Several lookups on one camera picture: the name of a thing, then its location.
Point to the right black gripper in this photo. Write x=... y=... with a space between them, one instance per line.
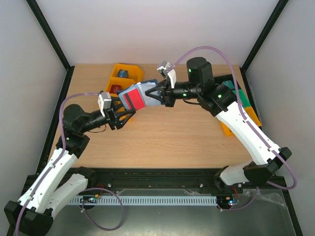
x=168 y=96

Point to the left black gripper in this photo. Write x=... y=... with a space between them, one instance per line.
x=112 y=118

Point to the red credit card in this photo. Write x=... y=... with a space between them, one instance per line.
x=132 y=100

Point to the blue leather card holder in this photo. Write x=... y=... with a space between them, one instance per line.
x=142 y=87

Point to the yellow three-compartment bin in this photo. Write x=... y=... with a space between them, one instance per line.
x=134 y=75

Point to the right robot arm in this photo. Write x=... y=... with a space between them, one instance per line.
x=221 y=102

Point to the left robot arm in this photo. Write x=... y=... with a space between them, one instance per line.
x=34 y=213

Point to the red VIP card stack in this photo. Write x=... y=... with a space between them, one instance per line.
x=115 y=89

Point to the blue card stack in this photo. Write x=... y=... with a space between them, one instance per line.
x=122 y=73

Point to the teal card stack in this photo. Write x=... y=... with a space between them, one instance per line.
x=229 y=84

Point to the black bin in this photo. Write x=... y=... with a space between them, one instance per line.
x=220 y=79

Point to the green bin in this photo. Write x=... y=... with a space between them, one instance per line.
x=244 y=100

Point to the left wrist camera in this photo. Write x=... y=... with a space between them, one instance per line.
x=104 y=102

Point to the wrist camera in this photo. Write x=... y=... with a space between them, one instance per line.
x=104 y=102
x=167 y=71

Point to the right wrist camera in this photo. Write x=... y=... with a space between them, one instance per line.
x=167 y=71

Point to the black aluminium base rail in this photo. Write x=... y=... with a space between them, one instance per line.
x=201 y=180

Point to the light blue cable duct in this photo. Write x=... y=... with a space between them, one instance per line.
x=147 y=201

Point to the black frame post left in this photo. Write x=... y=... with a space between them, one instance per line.
x=37 y=12

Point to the black frame post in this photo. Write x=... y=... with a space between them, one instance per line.
x=37 y=12
x=278 y=9

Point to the black frame post right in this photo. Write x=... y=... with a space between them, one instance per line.
x=278 y=9

